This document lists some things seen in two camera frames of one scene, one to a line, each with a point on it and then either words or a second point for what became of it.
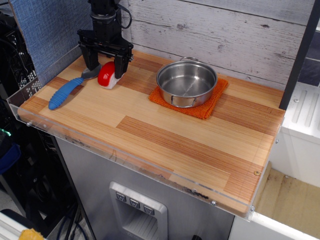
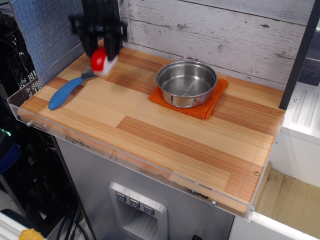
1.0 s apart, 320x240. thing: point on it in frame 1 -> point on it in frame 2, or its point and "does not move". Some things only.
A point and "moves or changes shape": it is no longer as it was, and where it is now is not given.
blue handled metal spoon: (87, 74) does not move
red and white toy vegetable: (106, 77) moves or changes shape
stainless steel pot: (186, 83) does not move
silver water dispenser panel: (136, 216) does not move
